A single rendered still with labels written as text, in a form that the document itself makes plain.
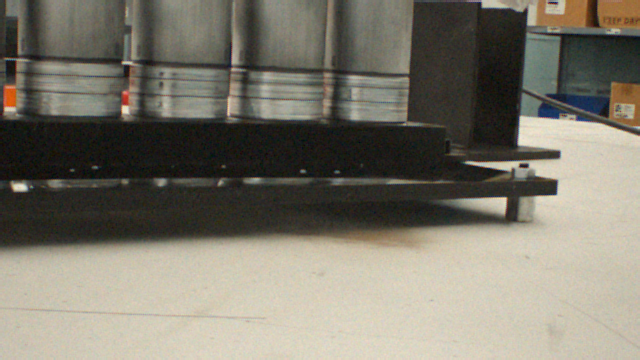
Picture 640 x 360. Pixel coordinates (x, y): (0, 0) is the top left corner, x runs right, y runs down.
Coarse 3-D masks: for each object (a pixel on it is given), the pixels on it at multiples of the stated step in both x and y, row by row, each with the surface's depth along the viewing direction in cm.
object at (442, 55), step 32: (512, 0) 43; (416, 32) 45; (448, 32) 44; (480, 32) 46; (512, 32) 45; (416, 64) 45; (448, 64) 44; (480, 64) 47; (512, 64) 45; (416, 96) 45; (448, 96) 44; (480, 96) 47; (512, 96) 45; (448, 128) 44; (480, 128) 47; (512, 128) 45; (480, 160) 41; (512, 160) 43
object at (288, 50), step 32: (256, 0) 25; (288, 0) 25; (320, 0) 26; (256, 32) 25; (288, 32) 25; (320, 32) 26; (256, 64) 26; (288, 64) 25; (320, 64) 26; (256, 96) 26; (288, 96) 26; (320, 96) 26
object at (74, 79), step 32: (32, 0) 22; (64, 0) 22; (96, 0) 22; (32, 32) 22; (64, 32) 22; (96, 32) 23; (32, 64) 23; (64, 64) 22; (96, 64) 23; (32, 96) 23; (64, 96) 22; (96, 96) 23
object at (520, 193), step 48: (0, 192) 18; (48, 192) 18; (96, 192) 19; (144, 192) 19; (192, 192) 20; (240, 192) 20; (288, 192) 21; (336, 192) 22; (384, 192) 22; (432, 192) 23; (480, 192) 24; (528, 192) 25
